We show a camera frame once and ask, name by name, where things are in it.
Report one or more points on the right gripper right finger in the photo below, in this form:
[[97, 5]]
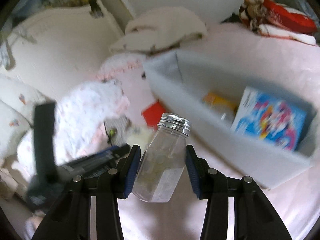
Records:
[[255, 216]]

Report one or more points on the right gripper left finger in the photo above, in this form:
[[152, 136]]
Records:
[[88, 208]]

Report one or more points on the clear bottle with white tablets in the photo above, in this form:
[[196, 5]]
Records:
[[163, 162]]

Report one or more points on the pink bed sheet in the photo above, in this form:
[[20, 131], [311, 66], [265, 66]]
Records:
[[230, 59]]

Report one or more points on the floral white quilt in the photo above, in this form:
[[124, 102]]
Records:
[[79, 119]]

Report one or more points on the plaid fabric pouch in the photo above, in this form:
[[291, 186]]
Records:
[[116, 130]]

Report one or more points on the zip bag with cream contents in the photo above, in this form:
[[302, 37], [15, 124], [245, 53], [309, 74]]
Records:
[[139, 135]]

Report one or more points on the grey fabric storage bin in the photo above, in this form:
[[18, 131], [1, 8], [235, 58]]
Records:
[[182, 78]]

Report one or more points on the colourful blue cartoon box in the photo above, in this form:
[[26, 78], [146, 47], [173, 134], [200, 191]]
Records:
[[268, 118]]

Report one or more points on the red flat packet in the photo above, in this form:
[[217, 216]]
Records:
[[153, 113]]

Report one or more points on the pink ruffled floral pillow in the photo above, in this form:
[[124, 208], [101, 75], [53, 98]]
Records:
[[119, 63]]

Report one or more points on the cream folded blanket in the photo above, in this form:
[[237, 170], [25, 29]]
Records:
[[160, 29]]

